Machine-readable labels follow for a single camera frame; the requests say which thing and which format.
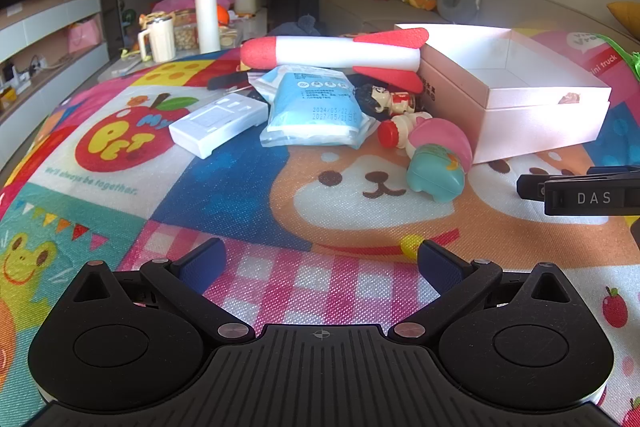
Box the red and white foam rocket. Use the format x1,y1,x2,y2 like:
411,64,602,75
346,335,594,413
240,28,431,94

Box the pink cloth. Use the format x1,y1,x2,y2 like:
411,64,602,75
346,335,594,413
152,0,236,16

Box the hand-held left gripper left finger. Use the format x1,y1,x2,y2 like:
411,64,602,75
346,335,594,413
72,238,255,343

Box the green strap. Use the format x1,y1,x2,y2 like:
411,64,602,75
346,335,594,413
595,34,640,82

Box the pink and teal toy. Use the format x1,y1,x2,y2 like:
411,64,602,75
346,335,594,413
405,118,474,204

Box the grey neck pillow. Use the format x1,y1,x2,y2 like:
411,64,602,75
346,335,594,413
437,0,482,26

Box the colourful printed mat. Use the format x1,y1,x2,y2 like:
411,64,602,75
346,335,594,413
0,24,640,427

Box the pink bag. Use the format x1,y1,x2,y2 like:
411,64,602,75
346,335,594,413
67,18,104,54

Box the clear snack jar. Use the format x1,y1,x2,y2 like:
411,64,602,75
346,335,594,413
172,9,199,50

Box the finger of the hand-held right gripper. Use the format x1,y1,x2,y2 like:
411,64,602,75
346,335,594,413
587,165,640,176
516,172,640,227

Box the yellow cushion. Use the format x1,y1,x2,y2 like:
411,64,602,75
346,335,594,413
607,1,640,40

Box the white thermos bottle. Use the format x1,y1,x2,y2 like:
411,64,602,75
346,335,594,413
193,0,221,54

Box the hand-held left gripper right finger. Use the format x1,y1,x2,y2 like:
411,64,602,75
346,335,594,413
389,239,571,343

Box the black haired doll figure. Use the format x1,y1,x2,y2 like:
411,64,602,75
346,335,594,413
355,83,419,116

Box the pink cardboard box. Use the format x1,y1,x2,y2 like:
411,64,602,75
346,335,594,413
394,23,612,164

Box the small red capped bottle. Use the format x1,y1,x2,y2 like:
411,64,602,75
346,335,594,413
377,112,434,150

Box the black tube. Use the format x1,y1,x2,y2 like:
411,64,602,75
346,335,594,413
207,74,251,92

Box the blue wipes packet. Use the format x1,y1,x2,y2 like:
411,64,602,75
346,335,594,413
248,66,376,149

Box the cream mug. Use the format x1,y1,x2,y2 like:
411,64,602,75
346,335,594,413
137,17,176,63

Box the beige sofa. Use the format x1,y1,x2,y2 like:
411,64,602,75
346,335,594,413
318,0,640,50

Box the white shelf unit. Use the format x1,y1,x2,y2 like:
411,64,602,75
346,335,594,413
0,0,114,168

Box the white remote control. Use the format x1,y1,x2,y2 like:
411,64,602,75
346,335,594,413
169,96,271,160

